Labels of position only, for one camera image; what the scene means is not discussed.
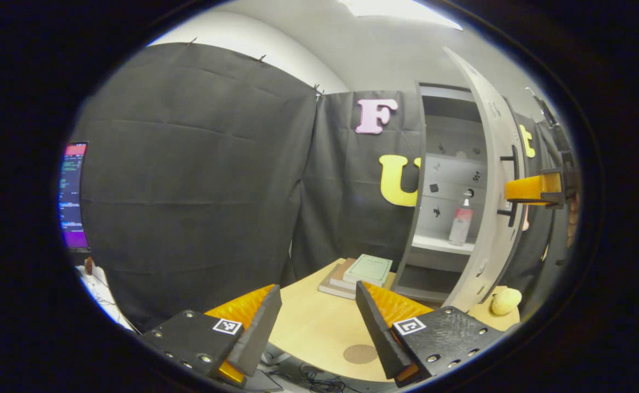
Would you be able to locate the grey book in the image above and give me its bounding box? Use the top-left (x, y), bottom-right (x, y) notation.
top-left (318, 272), bottom-right (357, 301)

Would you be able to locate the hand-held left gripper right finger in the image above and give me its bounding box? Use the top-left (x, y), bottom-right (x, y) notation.
top-left (356, 281), bottom-right (508, 389)

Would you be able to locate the brown book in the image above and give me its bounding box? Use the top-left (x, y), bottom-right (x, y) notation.
top-left (329, 258), bottom-right (359, 292)

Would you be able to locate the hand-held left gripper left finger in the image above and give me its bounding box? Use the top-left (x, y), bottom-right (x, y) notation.
top-left (138, 284), bottom-right (283, 389)

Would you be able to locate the computer monitor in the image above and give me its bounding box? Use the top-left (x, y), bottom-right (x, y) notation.
top-left (58, 141), bottom-right (91, 253)

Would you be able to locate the tangle of black cables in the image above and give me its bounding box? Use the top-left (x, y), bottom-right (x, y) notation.
top-left (267, 362), bottom-right (354, 393)

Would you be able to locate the black door handle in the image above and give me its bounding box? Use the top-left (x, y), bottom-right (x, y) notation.
top-left (498, 144), bottom-right (520, 228)

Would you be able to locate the round brown coaster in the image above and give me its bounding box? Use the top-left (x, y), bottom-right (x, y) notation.
top-left (343, 343), bottom-right (380, 365)

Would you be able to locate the wide ceiling light panel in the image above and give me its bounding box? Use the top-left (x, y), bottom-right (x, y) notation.
top-left (338, 0), bottom-right (463, 31)

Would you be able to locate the clear bottle with pink label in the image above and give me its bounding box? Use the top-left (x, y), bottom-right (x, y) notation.
top-left (448, 192), bottom-right (475, 247)

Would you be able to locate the green notebook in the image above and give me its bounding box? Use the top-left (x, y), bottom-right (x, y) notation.
top-left (342, 253), bottom-right (393, 288)

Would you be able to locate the black backdrop cloth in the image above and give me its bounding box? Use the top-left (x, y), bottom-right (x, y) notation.
top-left (71, 43), bottom-right (577, 334)

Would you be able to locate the grey cabinet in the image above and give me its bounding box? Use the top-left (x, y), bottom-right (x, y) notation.
top-left (393, 82), bottom-right (517, 304)

